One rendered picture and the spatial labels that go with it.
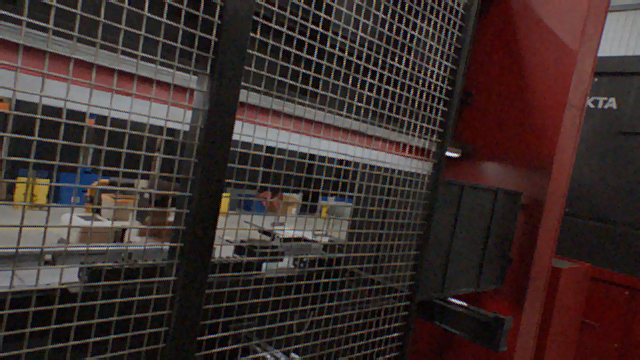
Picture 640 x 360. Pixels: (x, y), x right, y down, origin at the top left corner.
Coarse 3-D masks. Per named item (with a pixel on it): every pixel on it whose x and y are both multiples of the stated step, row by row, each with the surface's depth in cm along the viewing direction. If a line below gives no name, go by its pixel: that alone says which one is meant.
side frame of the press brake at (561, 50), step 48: (528, 0) 227; (576, 0) 213; (480, 48) 241; (528, 48) 225; (576, 48) 211; (480, 96) 239; (528, 96) 223; (576, 96) 219; (480, 144) 237; (528, 144) 221; (576, 144) 229; (528, 192) 219; (528, 240) 217; (528, 288) 217; (432, 336) 246; (528, 336) 227
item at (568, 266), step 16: (560, 272) 244; (576, 272) 262; (560, 288) 247; (576, 288) 266; (544, 304) 248; (560, 304) 251; (576, 304) 271; (544, 320) 248; (560, 320) 255; (576, 320) 275; (544, 336) 247; (560, 336) 260; (576, 336) 280; (544, 352) 246; (560, 352) 264
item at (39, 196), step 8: (16, 184) 602; (24, 184) 601; (16, 192) 600; (24, 192) 603; (40, 192) 615; (16, 200) 601; (32, 200) 615; (40, 200) 617; (224, 200) 819; (16, 208) 601; (32, 208) 614; (40, 208) 618; (224, 208) 821; (328, 208) 1015; (224, 216) 820
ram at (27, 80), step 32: (0, 64) 113; (32, 64) 117; (64, 64) 122; (32, 96) 118; (64, 96) 123; (96, 96) 128; (128, 96) 134; (160, 96) 140; (192, 96) 147; (320, 128) 188; (352, 160) 204; (416, 160) 238
